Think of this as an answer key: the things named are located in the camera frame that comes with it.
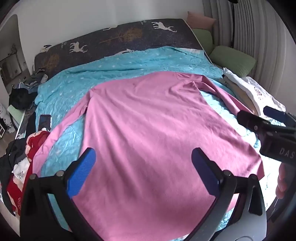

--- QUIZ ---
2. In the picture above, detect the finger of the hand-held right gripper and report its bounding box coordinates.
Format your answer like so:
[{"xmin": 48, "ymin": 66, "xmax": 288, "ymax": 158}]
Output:
[
  {"xmin": 263, "ymin": 105, "xmax": 296, "ymax": 128},
  {"xmin": 236, "ymin": 110, "xmax": 278, "ymax": 140}
]

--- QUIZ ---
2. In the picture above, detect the black garment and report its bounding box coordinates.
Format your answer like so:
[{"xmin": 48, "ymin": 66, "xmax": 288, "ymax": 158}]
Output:
[{"xmin": 0, "ymin": 138, "xmax": 29, "ymax": 209}]

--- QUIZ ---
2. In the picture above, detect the blue star-print blanket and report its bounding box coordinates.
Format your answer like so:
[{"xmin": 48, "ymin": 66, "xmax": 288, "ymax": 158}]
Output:
[{"xmin": 35, "ymin": 46, "xmax": 266, "ymax": 232}]

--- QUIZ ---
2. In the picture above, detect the dark clothes heap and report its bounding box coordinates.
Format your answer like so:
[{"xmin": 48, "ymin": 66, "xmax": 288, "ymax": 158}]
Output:
[{"xmin": 9, "ymin": 87, "xmax": 37, "ymax": 111}]

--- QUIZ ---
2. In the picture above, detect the dark deer-print bed sheet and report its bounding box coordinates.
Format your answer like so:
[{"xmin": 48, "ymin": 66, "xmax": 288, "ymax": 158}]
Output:
[{"xmin": 34, "ymin": 18, "xmax": 206, "ymax": 75}]

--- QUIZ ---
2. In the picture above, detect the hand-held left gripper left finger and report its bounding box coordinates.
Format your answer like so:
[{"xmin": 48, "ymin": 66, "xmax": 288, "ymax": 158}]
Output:
[{"xmin": 20, "ymin": 147, "xmax": 102, "ymax": 241}]

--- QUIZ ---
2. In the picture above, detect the white patterned bag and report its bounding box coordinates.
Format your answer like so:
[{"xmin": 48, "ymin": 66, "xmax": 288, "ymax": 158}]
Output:
[{"xmin": 0, "ymin": 103, "xmax": 15, "ymax": 140}]

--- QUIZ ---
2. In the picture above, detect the folded white shirt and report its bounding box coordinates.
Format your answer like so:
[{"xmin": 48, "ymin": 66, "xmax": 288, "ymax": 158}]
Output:
[{"xmin": 223, "ymin": 67, "xmax": 287, "ymax": 116}]

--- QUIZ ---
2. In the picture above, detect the large green pillow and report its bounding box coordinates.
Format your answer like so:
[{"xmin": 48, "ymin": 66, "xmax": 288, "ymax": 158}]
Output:
[{"xmin": 209, "ymin": 45, "xmax": 257, "ymax": 78}]

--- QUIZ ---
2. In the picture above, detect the small green pillow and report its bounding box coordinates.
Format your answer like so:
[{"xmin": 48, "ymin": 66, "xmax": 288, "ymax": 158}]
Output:
[{"xmin": 192, "ymin": 28, "xmax": 214, "ymax": 55}]

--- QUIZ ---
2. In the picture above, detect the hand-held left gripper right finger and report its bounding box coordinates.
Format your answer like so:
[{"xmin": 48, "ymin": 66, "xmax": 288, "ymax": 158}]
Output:
[{"xmin": 191, "ymin": 148, "xmax": 268, "ymax": 241}]

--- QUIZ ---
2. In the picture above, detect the red garment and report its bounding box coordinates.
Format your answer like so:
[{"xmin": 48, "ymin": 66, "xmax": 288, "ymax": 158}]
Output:
[{"xmin": 6, "ymin": 130, "xmax": 51, "ymax": 217}]

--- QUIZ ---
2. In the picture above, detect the person's right hand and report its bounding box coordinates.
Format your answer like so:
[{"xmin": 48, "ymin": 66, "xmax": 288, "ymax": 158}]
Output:
[{"xmin": 275, "ymin": 162, "xmax": 292, "ymax": 199}]

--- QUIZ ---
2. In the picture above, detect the white pleated curtain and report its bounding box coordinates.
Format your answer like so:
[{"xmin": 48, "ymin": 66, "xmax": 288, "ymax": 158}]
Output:
[{"xmin": 202, "ymin": 0, "xmax": 296, "ymax": 112}]

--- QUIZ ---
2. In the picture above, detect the smartphone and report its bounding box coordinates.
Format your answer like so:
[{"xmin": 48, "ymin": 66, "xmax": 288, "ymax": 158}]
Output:
[{"xmin": 37, "ymin": 114, "xmax": 52, "ymax": 133}]

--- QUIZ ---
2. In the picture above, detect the pink pillow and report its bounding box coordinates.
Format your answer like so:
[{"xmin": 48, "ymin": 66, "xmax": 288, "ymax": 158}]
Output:
[{"xmin": 186, "ymin": 11, "xmax": 217, "ymax": 30}]

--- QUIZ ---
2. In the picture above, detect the folded beige garment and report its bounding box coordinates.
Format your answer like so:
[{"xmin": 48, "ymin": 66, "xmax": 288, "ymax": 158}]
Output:
[{"xmin": 218, "ymin": 77, "xmax": 260, "ymax": 115}]

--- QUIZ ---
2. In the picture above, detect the arched wall mirror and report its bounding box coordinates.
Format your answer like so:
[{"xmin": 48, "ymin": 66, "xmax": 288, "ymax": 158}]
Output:
[{"xmin": 0, "ymin": 14, "xmax": 32, "ymax": 95}]

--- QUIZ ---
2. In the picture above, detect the white printed garment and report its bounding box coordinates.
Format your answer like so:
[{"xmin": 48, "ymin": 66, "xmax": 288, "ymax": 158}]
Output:
[{"xmin": 12, "ymin": 157, "xmax": 31, "ymax": 186}]

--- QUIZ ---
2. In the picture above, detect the pink long-sleeve shirt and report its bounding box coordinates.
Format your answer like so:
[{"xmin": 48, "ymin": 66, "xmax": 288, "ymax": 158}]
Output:
[{"xmin": 31, "ymin": 71, "xmax": 265, "ymax": 241}]

